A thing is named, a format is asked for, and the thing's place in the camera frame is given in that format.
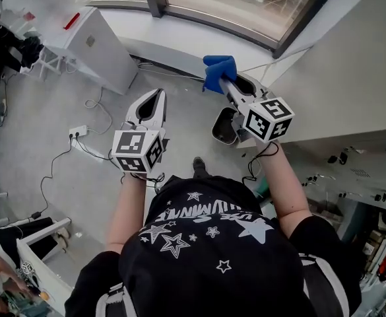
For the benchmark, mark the person's right shoe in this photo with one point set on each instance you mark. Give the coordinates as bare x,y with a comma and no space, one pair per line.
199,165

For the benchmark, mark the person's black star shirt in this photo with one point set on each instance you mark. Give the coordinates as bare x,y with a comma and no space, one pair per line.
206,269

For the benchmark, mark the black bag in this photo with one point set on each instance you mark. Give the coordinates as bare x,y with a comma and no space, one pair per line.
31,51

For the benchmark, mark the blue cloth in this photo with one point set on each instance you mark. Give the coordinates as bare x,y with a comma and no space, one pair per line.
219,71

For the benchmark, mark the white chair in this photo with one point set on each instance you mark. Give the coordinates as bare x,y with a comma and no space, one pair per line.
52,63

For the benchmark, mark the wooden pallet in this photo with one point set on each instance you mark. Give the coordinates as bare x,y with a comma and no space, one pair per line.
328,211

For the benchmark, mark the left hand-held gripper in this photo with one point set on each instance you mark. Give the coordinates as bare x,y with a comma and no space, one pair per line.
133,145

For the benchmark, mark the white plastic bag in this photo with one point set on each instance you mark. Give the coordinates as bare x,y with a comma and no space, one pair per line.
41,2

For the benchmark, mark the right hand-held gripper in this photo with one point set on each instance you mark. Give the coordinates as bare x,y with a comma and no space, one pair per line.
268,119

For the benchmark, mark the white cabinet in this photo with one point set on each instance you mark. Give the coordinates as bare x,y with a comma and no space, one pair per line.
93,51

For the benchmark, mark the orange ball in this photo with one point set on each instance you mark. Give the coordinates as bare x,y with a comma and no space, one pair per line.
45,295

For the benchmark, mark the grey metal locker cabinet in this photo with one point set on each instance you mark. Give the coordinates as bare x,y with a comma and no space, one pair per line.
344,78

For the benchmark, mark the person's right forearm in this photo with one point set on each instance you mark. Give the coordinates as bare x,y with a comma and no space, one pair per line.
285,190

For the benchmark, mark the green plastic item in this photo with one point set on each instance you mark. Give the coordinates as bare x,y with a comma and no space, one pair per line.
263,187

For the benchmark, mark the cluttered storage shelf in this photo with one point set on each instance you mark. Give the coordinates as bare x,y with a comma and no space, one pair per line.
377,230

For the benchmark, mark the white power strip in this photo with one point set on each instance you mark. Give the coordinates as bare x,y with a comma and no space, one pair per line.
78,131

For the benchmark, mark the person's left forearm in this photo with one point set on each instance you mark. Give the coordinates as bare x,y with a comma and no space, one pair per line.
126,216

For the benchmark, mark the white desk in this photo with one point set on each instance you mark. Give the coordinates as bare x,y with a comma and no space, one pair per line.
47,276

